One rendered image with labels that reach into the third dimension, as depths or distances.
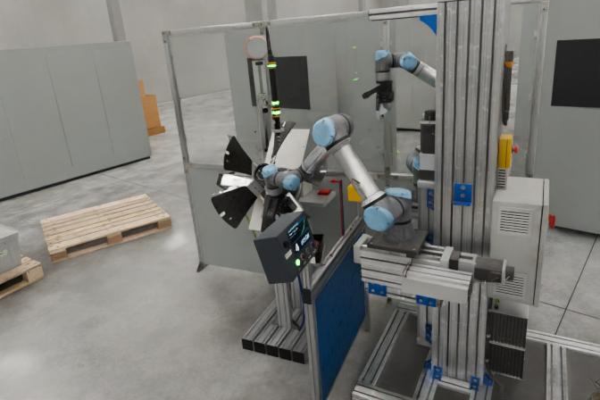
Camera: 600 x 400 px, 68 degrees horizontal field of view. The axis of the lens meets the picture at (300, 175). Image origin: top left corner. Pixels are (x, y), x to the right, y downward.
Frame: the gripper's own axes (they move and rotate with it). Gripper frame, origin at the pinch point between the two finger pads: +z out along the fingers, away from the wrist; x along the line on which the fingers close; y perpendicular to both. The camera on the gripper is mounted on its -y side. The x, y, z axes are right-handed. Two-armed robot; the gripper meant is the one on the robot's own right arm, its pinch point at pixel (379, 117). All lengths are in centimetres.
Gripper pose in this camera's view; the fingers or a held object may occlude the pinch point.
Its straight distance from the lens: 248.7
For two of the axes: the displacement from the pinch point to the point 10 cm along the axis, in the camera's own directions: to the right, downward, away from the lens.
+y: 9.1, 0.6, -4.1
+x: 4.1, -3.1, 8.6
